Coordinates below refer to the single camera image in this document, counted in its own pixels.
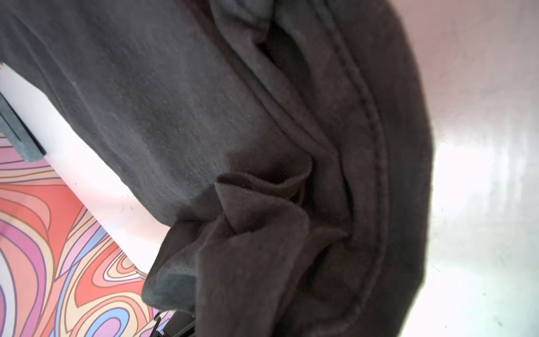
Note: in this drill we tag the grey whiteboard eraser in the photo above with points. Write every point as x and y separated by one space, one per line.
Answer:
13 128

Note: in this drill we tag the black long pants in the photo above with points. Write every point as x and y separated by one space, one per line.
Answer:
285 144

